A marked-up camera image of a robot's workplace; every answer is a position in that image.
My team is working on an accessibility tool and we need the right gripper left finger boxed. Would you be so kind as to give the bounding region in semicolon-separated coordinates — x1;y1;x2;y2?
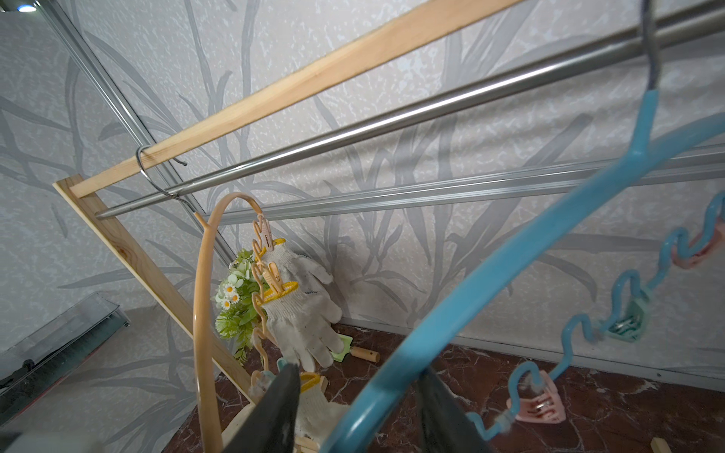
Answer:
222;364;301;452

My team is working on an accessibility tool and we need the potted white flower plant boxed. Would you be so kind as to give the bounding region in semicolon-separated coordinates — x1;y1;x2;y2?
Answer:
213;249;261;364

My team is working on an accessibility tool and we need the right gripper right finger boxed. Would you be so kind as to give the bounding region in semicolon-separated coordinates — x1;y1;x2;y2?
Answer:
416;367;492;453

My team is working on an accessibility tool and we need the blue clip hanger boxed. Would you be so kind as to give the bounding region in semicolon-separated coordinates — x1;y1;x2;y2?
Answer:
321;1;724;452

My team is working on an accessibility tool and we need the green brush wooden handle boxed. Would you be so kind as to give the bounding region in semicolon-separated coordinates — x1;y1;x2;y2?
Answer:
332;334;381;364

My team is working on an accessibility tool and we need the orange clip hanger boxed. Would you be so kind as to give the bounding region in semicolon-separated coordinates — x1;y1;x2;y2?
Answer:
134;144;330;453

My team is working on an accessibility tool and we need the white glove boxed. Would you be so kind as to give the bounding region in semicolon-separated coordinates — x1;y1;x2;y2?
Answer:
246;369;352;448
252;281;344;373
258;239;342;324

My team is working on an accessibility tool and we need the wooden clothes rack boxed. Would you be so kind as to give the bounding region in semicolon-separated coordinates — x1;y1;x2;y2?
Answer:
53;0;725;453

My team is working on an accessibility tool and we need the clear plastic wall bin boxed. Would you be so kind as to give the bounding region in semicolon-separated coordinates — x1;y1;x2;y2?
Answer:
1;293;130;426

